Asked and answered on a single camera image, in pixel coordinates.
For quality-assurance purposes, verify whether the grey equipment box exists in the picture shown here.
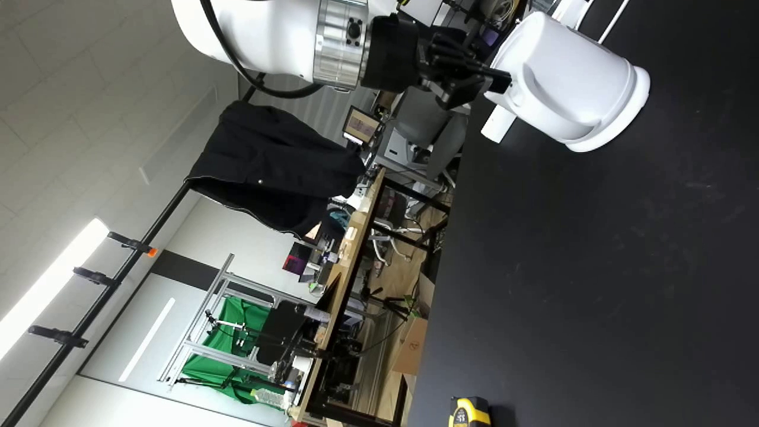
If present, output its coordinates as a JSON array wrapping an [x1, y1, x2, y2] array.
[[367, 82, 474, 185]]

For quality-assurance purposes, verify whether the brown picture frame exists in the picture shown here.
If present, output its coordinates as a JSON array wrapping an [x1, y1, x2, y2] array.
[[339, 105, 385, 150]]

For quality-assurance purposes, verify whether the cardboard box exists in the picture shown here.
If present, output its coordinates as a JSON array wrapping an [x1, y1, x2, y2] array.
[[389, 312, 431, 380]]

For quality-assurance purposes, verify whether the white kettle base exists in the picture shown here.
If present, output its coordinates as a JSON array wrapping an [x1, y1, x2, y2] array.
[[565, 63, 655, 157]]

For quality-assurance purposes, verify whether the black pole clamp orange tip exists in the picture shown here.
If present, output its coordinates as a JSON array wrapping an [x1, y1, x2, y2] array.
[[106, 228, 161, 258]]

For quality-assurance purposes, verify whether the wooden desk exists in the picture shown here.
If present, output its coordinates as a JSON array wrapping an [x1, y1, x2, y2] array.
[[287, 166, 391, 427]]

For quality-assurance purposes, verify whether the black jacket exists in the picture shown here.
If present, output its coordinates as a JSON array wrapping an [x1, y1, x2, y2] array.
[[185, 100, 367, 236]]

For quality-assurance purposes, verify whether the black office chair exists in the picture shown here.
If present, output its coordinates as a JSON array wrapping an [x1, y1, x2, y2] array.
[[255, 298, 308, 367]]

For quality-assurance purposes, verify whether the white kettle power cable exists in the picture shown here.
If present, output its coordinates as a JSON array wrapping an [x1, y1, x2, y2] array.
[[592, 0, 633, 45]]

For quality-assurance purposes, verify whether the green cloth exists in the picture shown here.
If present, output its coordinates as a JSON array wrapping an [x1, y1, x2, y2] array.
[[181, 293, 276, 407]]

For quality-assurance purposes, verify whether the silver metal rack frame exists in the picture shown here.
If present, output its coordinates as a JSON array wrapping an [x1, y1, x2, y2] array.
[[160, 250, 338, 398]]

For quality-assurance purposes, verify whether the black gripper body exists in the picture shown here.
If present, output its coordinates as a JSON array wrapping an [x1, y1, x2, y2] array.
[[359, 12, 437, 95]]

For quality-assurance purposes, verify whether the long ceiling light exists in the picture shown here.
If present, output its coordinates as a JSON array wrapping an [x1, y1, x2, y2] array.
[[0, 216, 112, 362]]

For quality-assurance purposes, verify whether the yellow tape measure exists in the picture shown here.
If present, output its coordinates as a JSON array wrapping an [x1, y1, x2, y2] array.
[[445, 393, 495, 427]]

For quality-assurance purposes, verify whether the black metal pole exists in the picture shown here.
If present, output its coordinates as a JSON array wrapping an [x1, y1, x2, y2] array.
[[0, 80, 264, 427]]

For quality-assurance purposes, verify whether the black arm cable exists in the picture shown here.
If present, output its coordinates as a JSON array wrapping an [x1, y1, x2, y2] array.
[[196, 0, 322, 101]]

